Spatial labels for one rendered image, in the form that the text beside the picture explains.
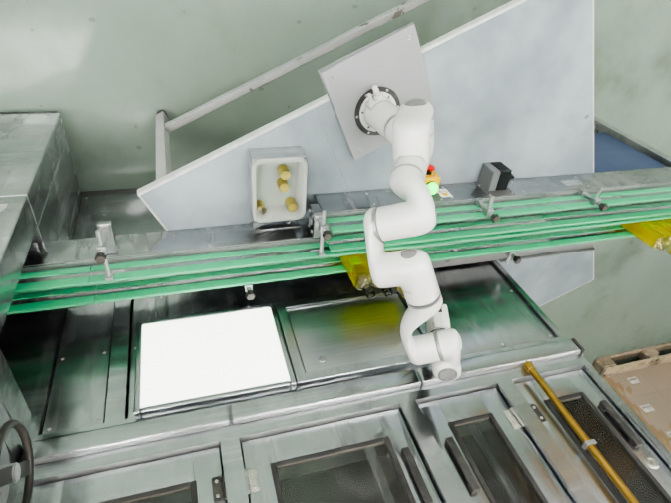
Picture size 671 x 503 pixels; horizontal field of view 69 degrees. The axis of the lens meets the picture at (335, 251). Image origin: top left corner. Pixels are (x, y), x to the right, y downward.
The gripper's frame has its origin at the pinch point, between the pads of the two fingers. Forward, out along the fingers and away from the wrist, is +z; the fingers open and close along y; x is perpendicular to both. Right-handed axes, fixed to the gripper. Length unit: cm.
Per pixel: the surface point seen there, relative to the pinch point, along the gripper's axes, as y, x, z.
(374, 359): -12.4, 17.3, -12.7
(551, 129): 35, -48, 63
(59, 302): 0, 111, -8
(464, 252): -2.9, -17.1, 33.3
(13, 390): 1, 106, -41
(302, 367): -11.2, 38.9, -18.4
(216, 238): 9, 70, 17
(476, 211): 13.7, -18.6, 35.6
